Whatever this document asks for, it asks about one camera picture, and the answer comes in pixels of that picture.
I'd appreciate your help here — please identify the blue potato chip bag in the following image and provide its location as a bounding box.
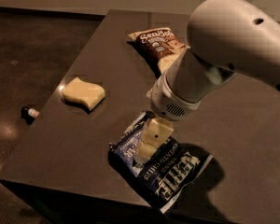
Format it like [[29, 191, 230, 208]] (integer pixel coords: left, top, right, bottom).
[[108, 111, 213, 215]]

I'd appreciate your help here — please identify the brown chip bag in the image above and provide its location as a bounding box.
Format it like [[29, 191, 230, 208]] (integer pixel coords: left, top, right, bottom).
[[129, 27, 189, 77]]

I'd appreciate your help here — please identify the yellow sponge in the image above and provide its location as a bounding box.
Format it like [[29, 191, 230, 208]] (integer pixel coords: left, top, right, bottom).
[[62, 77, 105, 111]]

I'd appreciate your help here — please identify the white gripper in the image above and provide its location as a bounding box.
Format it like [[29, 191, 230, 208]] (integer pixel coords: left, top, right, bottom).
[[135, 49, 235, 163]]

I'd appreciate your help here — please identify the small bottle on floor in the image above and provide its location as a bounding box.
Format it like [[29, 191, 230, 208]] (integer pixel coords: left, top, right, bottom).
[[21, 106, 39, 119]]

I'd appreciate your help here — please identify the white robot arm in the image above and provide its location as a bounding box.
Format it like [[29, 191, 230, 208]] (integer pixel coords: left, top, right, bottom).
[[134, 0, 280, 164]]

